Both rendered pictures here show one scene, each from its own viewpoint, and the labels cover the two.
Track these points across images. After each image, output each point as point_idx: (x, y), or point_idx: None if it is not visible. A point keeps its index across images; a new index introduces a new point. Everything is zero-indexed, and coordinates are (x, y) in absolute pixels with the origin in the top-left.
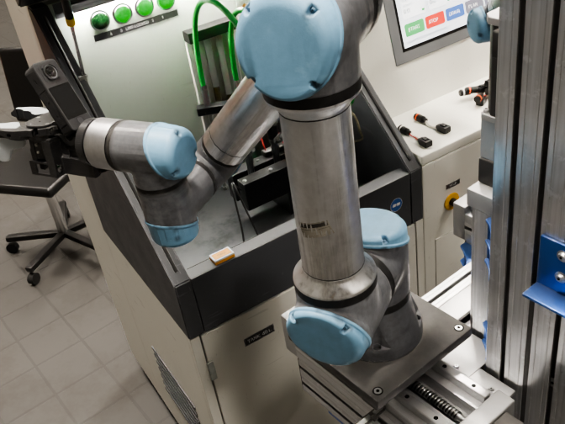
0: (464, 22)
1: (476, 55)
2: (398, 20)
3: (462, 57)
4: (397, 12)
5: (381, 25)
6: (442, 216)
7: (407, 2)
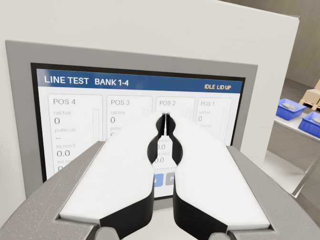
0: (159, 194)
1: (165, 227)
2: (44, 178)
3: (146, 227)
4: (45, 167)
5: (9, 179)
6: None
7: (68, 158)
